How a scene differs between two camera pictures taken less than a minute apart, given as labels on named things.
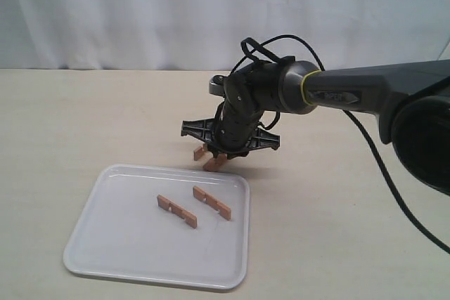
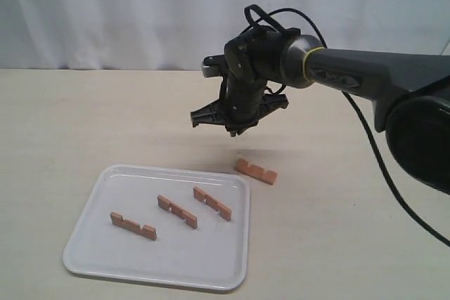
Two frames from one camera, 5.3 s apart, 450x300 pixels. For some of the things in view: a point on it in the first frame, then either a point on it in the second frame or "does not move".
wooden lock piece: x=214 y=164 -> x=255 y=172
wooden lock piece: x=190 y=218 does not move
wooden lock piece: x=223 y=209 does not move
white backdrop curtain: x=195 y=16 does not move
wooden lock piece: x=197 y=152 -> x=148 y=230
